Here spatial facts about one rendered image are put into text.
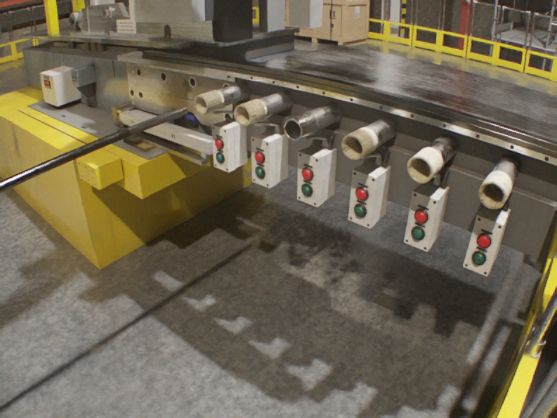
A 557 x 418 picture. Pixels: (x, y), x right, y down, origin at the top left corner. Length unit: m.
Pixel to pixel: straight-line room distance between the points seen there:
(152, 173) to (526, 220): 1.30
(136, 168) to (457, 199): 1.12
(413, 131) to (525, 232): 0.39
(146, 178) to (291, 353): 0.84
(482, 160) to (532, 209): 0.17
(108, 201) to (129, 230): 0.21
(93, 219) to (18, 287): 0.54
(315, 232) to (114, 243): 0.99
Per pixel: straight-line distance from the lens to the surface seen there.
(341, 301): 1.87
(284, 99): 1.31
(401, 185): 1.20
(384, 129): 1.12
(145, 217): 2.20
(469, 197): 1.13
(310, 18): 1.36
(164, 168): 1.75
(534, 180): 1.10
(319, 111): 1.18
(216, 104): 1.35
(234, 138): 1.43
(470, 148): 1.12
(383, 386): 1.59
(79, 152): 1.12
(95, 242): 2.08
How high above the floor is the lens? 1.26
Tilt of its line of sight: 31 degrees down
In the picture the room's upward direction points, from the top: straight up
